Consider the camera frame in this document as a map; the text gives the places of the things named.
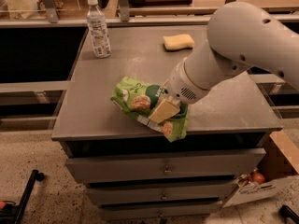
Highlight green rice chip bag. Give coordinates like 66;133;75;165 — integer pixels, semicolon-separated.
110;77;189;142

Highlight top grey drawer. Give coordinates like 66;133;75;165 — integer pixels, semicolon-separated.
65;148;265;183

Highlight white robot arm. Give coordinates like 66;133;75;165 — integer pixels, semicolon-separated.
149;2;299;123

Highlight cardboard box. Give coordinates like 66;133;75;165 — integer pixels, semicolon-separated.
224;131;299;207

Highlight yellow sponge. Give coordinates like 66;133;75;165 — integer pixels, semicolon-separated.
163;34;194;50

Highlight bottom grey drawer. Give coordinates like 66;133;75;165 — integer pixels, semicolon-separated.
100;201;222;220

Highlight red onion in box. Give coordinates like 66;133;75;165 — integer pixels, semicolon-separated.
250;171;265;184

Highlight black stand leg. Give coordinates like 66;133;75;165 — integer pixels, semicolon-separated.
0;170;45;224

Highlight middle grey drawer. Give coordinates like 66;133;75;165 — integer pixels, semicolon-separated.
87;180;236;206

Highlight grey drawer cabinet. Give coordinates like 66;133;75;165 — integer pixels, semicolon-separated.
52;27;281;221

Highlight metal railing frame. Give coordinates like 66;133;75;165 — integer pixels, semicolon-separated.
0;0;299;29

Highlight grey drawer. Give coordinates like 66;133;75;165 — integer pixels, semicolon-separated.
65;148;265;183
87;180;236;206
100;201;222;220

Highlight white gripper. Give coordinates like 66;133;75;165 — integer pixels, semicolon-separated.
149;58;209;123

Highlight clear plastic water bottle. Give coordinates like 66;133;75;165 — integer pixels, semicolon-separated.
87;0;111;58

